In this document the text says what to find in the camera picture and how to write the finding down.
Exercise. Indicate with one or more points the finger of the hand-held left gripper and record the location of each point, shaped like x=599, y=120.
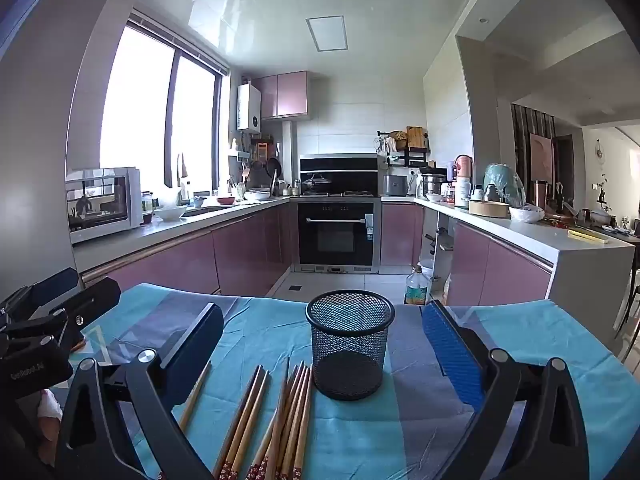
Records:
x=95, y=297
x=55, y=285

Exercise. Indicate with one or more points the wall-mounted utensil rack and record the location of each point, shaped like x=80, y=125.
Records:
x=241, y=152

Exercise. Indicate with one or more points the black mesh utensil holder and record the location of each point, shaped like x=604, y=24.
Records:
x=350, y=360

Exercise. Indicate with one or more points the black frying pan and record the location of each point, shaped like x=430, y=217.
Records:
x=273, y=167

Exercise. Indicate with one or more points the pink peninsula cabinets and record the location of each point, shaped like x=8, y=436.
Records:
x=500, y=270

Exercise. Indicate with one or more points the teal appliance under plastic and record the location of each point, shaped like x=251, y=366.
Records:
x=502, y=182

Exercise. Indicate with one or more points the white countertop oven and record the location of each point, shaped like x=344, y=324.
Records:
x=100, y=205

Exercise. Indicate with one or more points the rectangular ceiling light panel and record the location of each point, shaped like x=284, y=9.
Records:
x=326, y=34

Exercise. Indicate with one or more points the pink bowl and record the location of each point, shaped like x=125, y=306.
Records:
x=225, y=201

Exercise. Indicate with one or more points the orange hanging kitchen tool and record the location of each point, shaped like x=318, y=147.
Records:
x=262, y=151

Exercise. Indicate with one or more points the large kitchen window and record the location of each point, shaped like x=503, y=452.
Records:
x=140, y=110

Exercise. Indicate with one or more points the steel steamer pot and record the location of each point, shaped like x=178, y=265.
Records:
x=432, y=186

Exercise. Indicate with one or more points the round wall clock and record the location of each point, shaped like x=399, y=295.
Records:
x=600, y=149

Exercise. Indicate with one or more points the brown wall picture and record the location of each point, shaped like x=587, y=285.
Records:
x=541, y=157

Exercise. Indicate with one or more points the bunch of wooden chopsticks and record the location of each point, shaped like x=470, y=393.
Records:
x=300, y=410

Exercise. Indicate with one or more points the white cooking pot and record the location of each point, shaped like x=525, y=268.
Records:
x=257, y=195

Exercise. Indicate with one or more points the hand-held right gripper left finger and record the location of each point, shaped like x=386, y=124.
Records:
x=200, y=345

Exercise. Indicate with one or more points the white gas water heater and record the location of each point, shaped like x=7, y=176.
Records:
x=249, y=107

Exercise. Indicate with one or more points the blue striped tablecloth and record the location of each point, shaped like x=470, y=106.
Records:
x=375, y=435

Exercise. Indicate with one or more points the silver pot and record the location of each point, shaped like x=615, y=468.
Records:
x=596, y=216

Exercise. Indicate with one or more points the pot with glass lid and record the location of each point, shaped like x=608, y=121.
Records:
x=316, y=185

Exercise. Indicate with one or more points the flat yellow box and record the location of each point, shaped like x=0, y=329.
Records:
x=587, y=236

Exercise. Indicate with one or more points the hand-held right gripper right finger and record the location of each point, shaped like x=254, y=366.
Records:
x=452, y=350

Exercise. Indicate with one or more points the wooden cutting board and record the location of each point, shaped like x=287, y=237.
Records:
x=416, y=138

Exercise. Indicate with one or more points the white bowl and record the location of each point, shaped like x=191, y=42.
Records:
x=171, y=213

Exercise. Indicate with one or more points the black dish rack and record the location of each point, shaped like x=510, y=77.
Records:
x=417, y=157

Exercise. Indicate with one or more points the black built-in oven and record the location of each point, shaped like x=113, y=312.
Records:
x=337, y=235

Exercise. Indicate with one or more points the pink kitchen base cabinets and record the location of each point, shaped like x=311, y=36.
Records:
x=225, y=250

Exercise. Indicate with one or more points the pink thermos jug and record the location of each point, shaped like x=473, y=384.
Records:
x=462, y=166

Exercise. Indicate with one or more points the black range hood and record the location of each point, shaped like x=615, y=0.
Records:
x=350, y=170

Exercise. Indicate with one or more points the white canister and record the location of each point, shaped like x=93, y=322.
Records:
x=462, y=192

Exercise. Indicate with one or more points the dark slatted wall panel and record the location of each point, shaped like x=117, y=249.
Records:
x=520, y=145

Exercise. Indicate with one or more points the white plastic bag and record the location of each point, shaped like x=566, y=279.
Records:
x=526, y=214

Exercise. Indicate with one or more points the glass jar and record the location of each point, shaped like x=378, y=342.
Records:
x=147, y=207

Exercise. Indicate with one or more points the pink wall cabinet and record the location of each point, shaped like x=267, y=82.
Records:
x=285, y=95

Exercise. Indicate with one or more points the beige round container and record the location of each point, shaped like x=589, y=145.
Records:
x=487, y=209

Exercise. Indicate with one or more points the silver rice cooker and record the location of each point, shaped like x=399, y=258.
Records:
x=395, y=186

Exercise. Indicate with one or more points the narrow pink base cabinet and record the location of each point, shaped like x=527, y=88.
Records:
x=400, y=235

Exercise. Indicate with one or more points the person's left hand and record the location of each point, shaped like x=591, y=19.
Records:
x=50, y=410

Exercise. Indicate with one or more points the cooking oil bottle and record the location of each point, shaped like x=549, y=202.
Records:
x=416, y=290

